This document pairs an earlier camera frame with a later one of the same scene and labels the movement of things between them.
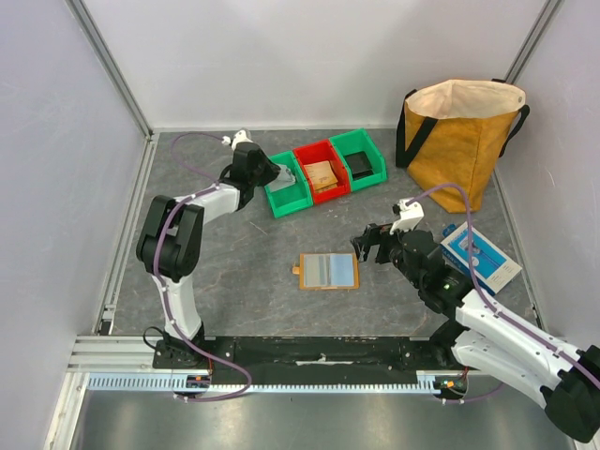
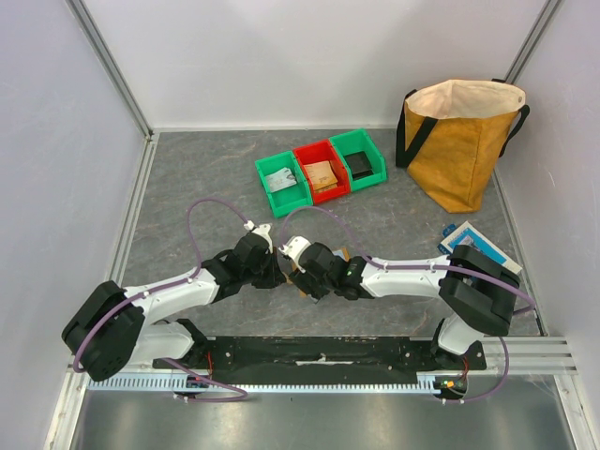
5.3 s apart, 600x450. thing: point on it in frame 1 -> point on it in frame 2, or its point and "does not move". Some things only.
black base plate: (307, 356) does not move
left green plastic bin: (292, 198) does not move
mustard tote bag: (452, 131) does not move
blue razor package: (493, 269) does not move
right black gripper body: (375, 242) -> (304, 280)
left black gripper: (272, 170) -> (276, 277)
